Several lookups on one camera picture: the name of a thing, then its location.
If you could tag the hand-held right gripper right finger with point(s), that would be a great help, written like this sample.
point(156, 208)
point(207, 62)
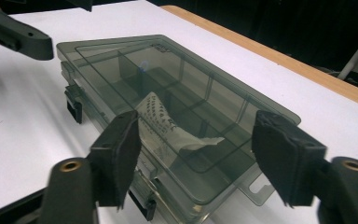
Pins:
point(287, 155)

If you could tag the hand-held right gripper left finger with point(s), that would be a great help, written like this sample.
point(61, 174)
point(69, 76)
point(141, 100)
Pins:
point(118, 155)

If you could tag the white printed paper packet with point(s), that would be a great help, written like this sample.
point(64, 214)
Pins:
point(174, 130)

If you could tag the grey transparent plastic storage box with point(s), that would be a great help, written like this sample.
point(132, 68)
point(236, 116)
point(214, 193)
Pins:
point(183, 93)

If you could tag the white table sheet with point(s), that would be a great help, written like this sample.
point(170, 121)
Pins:
point(28, 130)

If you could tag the grey metal stand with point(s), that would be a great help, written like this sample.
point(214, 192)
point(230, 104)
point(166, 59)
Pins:
point(355, 56)

